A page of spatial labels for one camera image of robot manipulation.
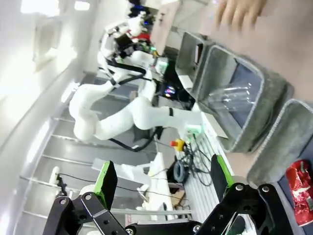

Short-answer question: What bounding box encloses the person's hand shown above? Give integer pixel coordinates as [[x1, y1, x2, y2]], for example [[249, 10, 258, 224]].
[[214, 0, 268, 32]]

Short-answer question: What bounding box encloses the yellow red emergency stop button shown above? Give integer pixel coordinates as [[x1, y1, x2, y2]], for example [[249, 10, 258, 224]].
[[170, 138, 188, 153]]

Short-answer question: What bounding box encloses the white power strip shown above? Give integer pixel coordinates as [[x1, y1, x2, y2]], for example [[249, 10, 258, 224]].
[[49, 166, 61, 185]]

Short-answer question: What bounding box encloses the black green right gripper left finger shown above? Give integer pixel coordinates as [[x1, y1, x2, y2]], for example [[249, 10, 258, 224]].
[[44, 160, 128, 235]]

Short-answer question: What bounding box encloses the white control box green light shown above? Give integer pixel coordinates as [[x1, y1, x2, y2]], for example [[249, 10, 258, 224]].
[[185, 123, 204, 138]]

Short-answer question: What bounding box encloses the grey felt basket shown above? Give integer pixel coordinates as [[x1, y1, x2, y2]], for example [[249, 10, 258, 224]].
[[175, 31, 214, 97], [195, 44, 295, 153], [246, 98, 313, 235]]

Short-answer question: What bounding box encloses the red crumpled snack bag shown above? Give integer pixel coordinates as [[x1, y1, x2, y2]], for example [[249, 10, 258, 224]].
[[285, 160, 313, 227]]

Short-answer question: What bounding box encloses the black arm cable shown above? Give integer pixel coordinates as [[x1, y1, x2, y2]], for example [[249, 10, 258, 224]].
[[106, 57, 148, 86]]

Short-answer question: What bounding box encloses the black cable roll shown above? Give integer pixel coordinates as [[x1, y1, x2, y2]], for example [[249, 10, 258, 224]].
[[173, 161, 189, 183]]

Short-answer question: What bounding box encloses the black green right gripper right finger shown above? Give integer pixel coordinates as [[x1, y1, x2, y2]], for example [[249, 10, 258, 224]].
[[201, 154, 290, 235]]

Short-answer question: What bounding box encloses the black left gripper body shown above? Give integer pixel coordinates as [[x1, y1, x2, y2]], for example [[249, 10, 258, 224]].
[[113, 33, 135, 60]]

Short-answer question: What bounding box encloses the clear plastic bottle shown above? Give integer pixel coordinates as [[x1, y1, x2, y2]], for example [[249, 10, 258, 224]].
[[207, 82, 255, 111]]

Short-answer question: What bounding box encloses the brown cardboard box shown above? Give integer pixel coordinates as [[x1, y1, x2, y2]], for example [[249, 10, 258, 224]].
[[170, 188, 187, 207]]

